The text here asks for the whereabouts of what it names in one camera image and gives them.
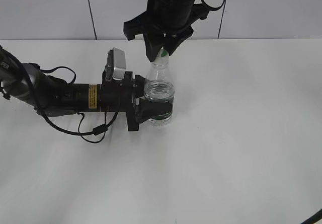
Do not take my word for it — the white green bottle cap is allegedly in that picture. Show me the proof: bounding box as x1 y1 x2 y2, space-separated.
152 49 169 68

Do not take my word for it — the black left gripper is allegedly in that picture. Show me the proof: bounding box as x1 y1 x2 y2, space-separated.
100 71 173 131

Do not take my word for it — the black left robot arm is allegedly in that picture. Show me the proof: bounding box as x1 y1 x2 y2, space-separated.
1 48 173 136

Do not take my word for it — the black cable at corner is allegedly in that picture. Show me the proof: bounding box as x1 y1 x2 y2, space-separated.
300 203 322 224

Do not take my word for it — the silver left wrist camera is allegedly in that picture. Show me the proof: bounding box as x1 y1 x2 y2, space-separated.
104 47 126 82

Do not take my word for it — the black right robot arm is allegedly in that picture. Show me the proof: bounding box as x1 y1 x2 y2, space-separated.
123 0 210 62

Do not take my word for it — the clear Cestbon water bottle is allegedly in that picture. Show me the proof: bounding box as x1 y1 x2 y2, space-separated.
143 62 176 127

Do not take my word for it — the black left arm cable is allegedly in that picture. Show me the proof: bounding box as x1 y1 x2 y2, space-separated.
0 45 119 144

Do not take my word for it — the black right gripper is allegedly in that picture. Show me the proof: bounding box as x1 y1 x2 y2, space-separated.
123 4 209 62

